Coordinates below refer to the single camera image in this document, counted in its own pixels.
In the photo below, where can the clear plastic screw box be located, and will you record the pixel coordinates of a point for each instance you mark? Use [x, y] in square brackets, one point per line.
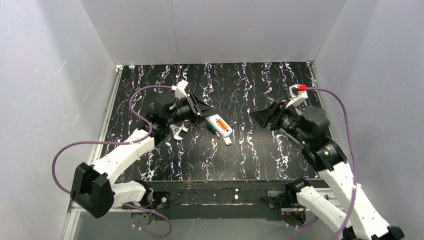
[289, 135]

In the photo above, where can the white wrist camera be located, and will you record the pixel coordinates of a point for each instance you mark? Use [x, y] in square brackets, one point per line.
[298, 94]
[180, 89]

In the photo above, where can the aluminium frame rail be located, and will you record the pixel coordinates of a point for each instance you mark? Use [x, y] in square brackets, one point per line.
[73, 212]

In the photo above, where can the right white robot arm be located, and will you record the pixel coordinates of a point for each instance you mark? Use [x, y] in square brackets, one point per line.
[361, 221]

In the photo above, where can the green handled screwdriver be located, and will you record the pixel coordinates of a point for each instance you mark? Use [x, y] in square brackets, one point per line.
[212, 128]

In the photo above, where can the white remote battery cover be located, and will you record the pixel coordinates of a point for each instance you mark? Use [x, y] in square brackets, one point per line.
[227, 141]

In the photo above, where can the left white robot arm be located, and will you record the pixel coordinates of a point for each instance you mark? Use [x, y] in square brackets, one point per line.
[94, 186]

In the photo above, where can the orange battery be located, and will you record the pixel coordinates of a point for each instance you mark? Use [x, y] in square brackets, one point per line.
[222, 124]

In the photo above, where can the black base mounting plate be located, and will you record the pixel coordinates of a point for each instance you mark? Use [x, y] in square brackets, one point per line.
[219, 199]

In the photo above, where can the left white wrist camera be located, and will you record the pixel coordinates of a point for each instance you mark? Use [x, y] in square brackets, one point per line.
[180, 89]

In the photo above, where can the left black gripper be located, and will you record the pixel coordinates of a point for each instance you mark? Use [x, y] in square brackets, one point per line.
[193, 107]

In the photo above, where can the white remote control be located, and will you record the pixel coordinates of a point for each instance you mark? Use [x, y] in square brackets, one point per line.
[211, 119]

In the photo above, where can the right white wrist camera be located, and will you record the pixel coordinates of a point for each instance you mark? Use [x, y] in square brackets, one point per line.
[298, 94]

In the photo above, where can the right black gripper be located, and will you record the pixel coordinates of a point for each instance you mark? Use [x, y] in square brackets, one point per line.
[274, 116]

